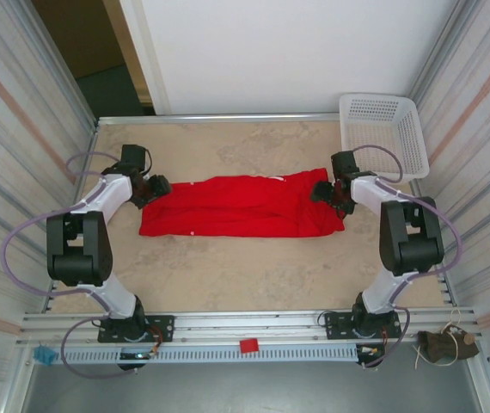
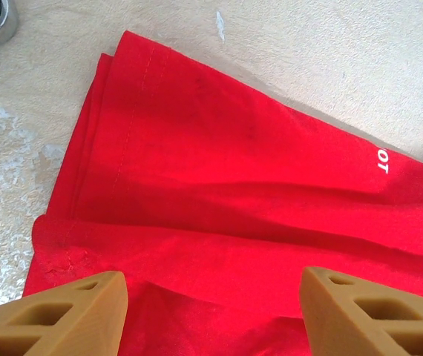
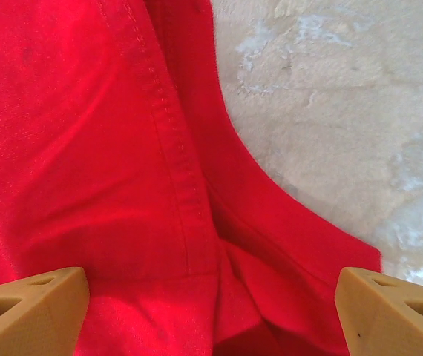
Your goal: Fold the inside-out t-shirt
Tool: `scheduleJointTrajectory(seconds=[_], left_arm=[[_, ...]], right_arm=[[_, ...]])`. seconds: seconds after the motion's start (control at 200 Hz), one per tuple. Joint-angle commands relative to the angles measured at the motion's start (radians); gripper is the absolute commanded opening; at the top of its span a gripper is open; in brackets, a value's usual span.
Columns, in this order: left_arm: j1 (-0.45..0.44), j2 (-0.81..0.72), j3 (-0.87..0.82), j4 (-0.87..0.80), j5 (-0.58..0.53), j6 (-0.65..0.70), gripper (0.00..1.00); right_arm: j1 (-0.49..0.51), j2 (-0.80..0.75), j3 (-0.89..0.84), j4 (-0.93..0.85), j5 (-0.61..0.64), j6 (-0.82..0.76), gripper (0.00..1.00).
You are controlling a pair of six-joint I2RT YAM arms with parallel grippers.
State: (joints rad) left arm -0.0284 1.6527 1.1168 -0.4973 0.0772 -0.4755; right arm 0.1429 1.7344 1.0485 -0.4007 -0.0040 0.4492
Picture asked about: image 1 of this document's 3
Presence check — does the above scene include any small blue connector block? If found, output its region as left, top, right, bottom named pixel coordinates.
left=33, top=347, right=57, bottom=367

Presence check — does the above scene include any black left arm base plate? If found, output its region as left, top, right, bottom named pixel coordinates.
left=97, top=315, right=175, bottom=344

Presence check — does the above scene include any brown pouch with string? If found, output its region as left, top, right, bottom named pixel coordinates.
left=414, top=308, right=481, bottom=368

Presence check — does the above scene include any aluminium table end rail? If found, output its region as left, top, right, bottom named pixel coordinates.
left=96, top=112, right=343, bottom=127

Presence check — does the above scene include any white slotted cable duct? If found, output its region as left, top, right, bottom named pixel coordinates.
left=55, top=345, right=360, bottom=366

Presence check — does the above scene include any red t-shirt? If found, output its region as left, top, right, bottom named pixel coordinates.
left=138, top=167, right=346, bottom=239

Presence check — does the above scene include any aluminium corner post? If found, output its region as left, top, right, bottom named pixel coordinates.
left=401, top=0, right=476, bottom=117

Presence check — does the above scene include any tan wooden door frame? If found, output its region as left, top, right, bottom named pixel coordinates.
left=101, top=0, right=156, bottom=107

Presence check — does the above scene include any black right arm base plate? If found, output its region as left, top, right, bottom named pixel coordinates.
left=324, top=310, right=402, bottom=342

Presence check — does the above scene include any small black controller board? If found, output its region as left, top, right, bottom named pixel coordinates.
left=117, top=348, right=160, bottom=372
left=355, top=342, right=388, bottom=370

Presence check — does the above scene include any white perforated plastic basket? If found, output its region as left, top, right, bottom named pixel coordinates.
left=338, top=93, right=432, bottom=184

